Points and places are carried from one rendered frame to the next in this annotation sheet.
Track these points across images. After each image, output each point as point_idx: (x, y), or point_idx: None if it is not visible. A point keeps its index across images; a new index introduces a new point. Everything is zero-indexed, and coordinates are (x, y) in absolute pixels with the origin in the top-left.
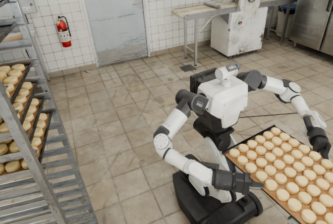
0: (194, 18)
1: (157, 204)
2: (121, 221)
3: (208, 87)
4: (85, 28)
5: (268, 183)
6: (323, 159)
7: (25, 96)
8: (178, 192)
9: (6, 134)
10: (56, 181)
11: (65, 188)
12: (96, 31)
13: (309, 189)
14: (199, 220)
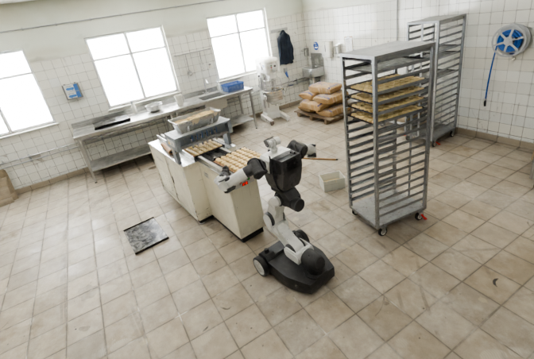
0: None
1: (343, 263)
2: (368, 247)
3: (285, 148)
4: None
5: (260, 154)
6: (230, 165)
7: (365, 99)
8: (323, 252)
9: (349, 94)
10: (466, 262)
11: (446, 258)
12: None
13: (244, 156)
14: (301, 237)
